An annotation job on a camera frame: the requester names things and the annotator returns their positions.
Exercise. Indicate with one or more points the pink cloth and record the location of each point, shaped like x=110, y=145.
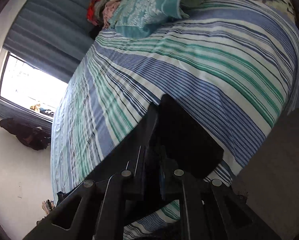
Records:
x=110, y=11

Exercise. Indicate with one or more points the narrow blue curtain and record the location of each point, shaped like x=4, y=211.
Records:
x=4, y=107

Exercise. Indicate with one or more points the bright window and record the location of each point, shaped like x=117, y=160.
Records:
x=27, y=85

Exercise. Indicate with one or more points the colourful clothes pile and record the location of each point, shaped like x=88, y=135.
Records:
x=48, y=206

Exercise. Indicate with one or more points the black hanging clothes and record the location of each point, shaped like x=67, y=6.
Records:
x=27, y=135

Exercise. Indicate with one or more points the bed with striped sheet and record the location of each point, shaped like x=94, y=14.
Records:
x=194, y=62

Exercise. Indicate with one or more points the black pants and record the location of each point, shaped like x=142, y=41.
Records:
x=187, y=135

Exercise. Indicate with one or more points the window sill clutter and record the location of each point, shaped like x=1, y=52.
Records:
x=43, y=110

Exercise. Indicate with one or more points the teal patterned pillow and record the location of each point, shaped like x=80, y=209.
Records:
x=152, y=5

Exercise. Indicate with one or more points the red crochet clothes pile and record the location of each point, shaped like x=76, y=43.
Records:
x=95, y=7

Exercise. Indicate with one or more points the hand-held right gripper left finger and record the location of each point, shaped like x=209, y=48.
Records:
x=139, y=177

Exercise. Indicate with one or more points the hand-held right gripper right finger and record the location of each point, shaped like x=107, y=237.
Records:
x=165, y=180

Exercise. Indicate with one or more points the wide blue curtain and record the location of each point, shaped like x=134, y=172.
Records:
x=47, y=22

